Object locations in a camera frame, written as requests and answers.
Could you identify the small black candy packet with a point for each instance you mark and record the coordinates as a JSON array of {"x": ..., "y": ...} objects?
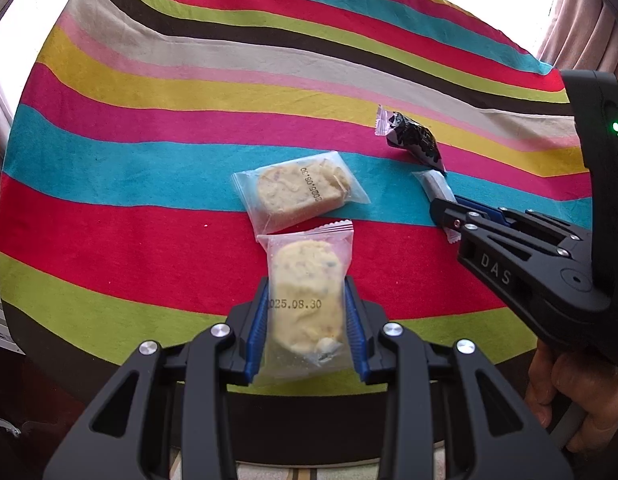
[{"x": 414, "y": 137}]

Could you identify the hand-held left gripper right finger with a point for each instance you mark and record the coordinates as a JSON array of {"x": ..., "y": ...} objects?
[{"x": 356, "y": 340}]

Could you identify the colourful striped tablecloth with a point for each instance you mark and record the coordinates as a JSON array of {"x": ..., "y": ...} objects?
[{"x": 139, "y": 210}]

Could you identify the beige curtain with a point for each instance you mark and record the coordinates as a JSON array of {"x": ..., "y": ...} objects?
[{"x": 584, "y": 30}]

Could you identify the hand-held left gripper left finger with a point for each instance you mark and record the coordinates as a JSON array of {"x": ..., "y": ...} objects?
[{"x": 256, "y": 340}]

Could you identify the person's right hand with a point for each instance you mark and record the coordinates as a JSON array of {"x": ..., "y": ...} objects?
[{"x": 604, "y": 395}]

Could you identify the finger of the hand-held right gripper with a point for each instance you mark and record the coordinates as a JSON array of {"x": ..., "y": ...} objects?
[
  {"x": 534, "y": 225},
  {"x": 454, "y": 217}
]

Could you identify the clear round cake packet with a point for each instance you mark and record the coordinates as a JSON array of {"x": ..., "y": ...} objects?
[{"x": 304, "y": 290}]

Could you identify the small white packet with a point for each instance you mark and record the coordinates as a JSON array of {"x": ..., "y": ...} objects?
[{"x": 436, "y": 185}]

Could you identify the clear rectangular cake packet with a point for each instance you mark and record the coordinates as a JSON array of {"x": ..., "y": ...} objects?
[{"x": 294, "y": 190}]

